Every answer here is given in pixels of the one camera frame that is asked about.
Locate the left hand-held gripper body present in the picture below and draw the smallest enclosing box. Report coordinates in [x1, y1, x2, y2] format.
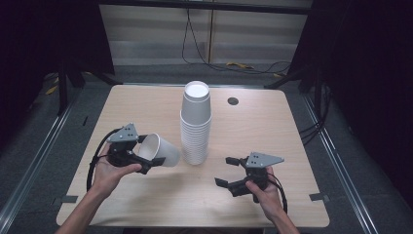
[106, 122, 154, 176]

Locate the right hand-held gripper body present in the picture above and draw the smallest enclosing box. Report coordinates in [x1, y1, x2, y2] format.
[227, 151, 285, 205]

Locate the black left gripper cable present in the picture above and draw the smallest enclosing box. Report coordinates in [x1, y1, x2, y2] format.
[86, 128, 122, 193]

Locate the dark curtain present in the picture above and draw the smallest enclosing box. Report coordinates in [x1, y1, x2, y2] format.
[0, 0, 115, 154]
[287, 0, 413, 209]

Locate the metal floor rail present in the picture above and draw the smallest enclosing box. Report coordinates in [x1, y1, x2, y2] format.
[0, 85, 86, 226]
[300, 93, 372, 234]

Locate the bundle of black cables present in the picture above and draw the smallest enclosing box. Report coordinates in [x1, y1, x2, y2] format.
[298, 82, 333, 146]

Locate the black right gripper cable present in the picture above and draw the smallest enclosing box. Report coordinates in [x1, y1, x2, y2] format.
[267, 174, 289, 215]

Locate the black hanging wall cable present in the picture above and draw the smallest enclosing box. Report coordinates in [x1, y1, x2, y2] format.
[180, 8, 292, 76]

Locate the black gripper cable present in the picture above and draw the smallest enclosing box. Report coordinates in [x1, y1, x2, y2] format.
[267, 174, 289, 215]
[86, 128, 122, 193]

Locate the stack of white cups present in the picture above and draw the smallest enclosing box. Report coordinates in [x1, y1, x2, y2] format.
[179, 80, 212, 166]

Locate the black metal stand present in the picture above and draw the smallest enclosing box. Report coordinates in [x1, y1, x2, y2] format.
[57, 62, 86, 116]
[263, 63, 323, 95]

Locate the dark metal crossbar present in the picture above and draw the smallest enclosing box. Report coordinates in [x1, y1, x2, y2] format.
[96, 0, 315, 16]

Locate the white paper cup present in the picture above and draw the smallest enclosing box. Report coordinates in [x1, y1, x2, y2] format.
[137, 132, 181, 168]

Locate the person's right hand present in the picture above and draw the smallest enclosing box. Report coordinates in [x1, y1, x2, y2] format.
[244, 166, 284, 222]

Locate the person's left hand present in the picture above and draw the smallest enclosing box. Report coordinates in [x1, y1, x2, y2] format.
[92, 142, 143, 197]

